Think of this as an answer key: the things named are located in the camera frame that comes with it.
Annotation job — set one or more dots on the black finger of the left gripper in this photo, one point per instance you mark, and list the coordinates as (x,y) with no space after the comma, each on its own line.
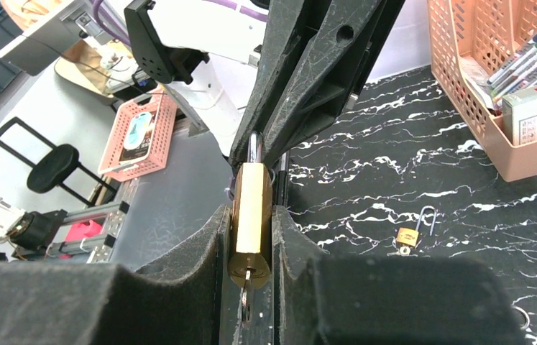
(362,30)
(289,72)

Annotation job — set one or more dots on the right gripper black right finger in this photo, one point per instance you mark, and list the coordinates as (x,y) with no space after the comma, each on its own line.
(324,298)

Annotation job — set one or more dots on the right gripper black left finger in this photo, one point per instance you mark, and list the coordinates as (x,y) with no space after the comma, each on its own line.
(174,299)

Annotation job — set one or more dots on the large brass padlock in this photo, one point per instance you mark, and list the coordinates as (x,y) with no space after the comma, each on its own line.
(250,251)

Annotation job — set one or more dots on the medium brass padlock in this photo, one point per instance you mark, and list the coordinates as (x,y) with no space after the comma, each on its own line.
(407,239)

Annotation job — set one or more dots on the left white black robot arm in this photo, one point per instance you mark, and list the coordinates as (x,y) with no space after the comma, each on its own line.
(174,41)

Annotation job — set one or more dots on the orange plastic file organizer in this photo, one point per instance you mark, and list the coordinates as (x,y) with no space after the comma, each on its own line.
(484,56)

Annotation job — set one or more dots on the pink plastic basket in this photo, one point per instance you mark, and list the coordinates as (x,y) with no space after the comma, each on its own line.
(140,137)

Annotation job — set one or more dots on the black round stool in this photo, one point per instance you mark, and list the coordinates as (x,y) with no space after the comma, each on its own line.
(55,167)

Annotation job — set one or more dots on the small grey white box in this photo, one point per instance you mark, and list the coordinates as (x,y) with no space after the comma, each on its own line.
(519,115)

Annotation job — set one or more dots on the black aluminium base frame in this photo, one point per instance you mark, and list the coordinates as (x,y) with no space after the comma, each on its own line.
(60,234)

